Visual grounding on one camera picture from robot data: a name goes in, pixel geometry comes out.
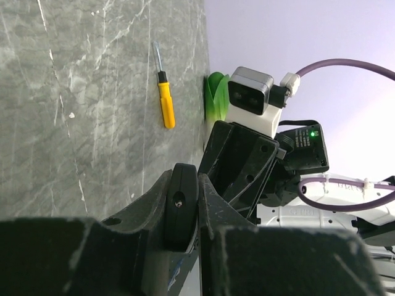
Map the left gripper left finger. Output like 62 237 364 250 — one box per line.
1 171 172 295

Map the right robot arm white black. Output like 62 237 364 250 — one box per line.
199 121 394 252

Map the bok choy toy on table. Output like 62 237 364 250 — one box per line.
204 72 230 125

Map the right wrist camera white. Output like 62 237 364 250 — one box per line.
225 67 301 139

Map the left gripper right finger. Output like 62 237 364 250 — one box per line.
198 174 385 295

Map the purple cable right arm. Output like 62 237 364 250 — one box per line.
286 58 395 213

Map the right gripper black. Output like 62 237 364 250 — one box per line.
198 121 280 219

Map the yellow handled screwdriver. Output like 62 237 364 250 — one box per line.
152 41 176 130

